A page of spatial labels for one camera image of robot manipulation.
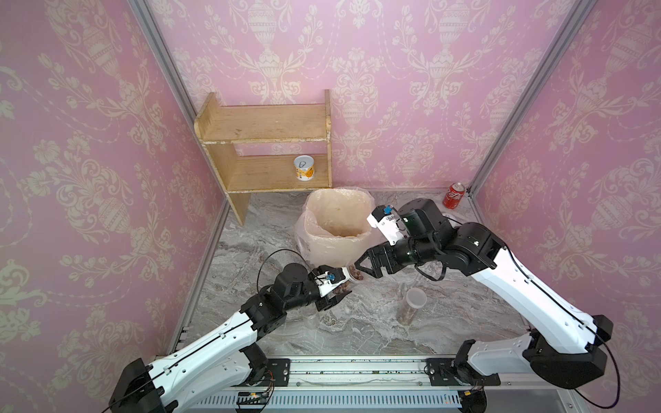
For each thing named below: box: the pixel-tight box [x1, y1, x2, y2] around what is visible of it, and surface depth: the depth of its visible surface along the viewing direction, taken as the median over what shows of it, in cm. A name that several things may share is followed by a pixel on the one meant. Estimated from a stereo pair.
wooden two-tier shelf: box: [194, 89, 334, 225], surface depth 87 cm
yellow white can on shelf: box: [293, 154, 316, 182], surface depth 96 cm
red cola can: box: [442, 182, 466, 210], surface depth 111 cm
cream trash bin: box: [296, 187, 377, 269], surface depth 84 cm
